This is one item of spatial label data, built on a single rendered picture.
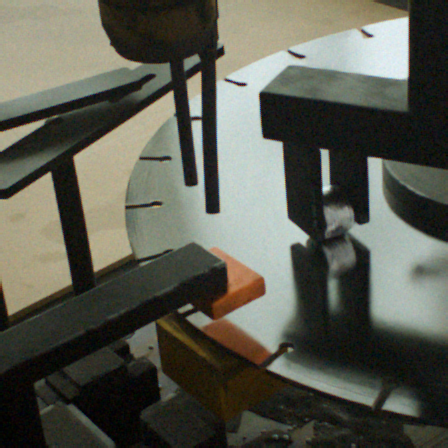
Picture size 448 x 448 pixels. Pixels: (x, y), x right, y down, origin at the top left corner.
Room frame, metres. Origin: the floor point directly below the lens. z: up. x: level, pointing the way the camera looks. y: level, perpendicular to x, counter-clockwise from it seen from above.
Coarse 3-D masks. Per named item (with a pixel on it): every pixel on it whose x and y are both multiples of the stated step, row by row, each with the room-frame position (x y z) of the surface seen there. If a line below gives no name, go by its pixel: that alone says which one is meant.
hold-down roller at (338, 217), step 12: (324, 192) 0.41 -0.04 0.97; (336, 192) 0.41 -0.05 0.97; (324, 204) 0.40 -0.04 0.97; (336, 204) 0.40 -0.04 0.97; (348, 204) 0.40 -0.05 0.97; (324, 216) 0.40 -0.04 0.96; (336, 216) 0.40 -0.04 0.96; (348, 216) 0.40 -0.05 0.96; (336, 228) 0.40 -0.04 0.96; (348, 228) 0.40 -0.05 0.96
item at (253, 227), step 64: (256, 64) 0.58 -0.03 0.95; (320, 64) 0.57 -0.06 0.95; (384, 64) 0.56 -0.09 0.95; (256, 128) 0.51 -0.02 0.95; (128, 192) 0.46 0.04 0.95; (192, 192) 0.45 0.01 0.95; (256, 192) 0.45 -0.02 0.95; (384, 192) 0.44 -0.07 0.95; (256, 256) 0.40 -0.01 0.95; (320, 256) 0.39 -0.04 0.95; (384, 256) 0.39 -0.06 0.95; (192, 320) 0.36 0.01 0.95; (256, 320) 0.36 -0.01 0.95; (320, 320) 0.35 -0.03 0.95; (384, 320) 0.35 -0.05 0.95; (320, 384) 0.32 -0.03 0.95; (384, 384) 0.32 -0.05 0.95
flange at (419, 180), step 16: (384, 160) 0.45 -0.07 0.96; (384, 176) 0.44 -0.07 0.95; (400, 176) 0.43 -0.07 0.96; (416, 176) 0.43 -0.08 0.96; (432, 176) 0.43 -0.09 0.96; (400, 192) 0.43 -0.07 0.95; (416, 192) 0.42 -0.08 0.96; (432, 192) 0.42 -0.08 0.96; (416, 208) 0.42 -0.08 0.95; (432, 208) 0.41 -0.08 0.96
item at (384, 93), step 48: (432, 0) 0.38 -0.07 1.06; (432, 48) 0.38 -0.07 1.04; (288, 96) 0.40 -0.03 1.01; (336, 96) 0.40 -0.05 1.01; (384, 96) 0.39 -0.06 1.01; (432, 96) 0.38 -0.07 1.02; (288, 144) 0.41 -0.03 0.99; (336, 144) 0.39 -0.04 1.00; (384, 144) 0.38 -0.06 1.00; (432, 144) 0.37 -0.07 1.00; (288, 192) 0.41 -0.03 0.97
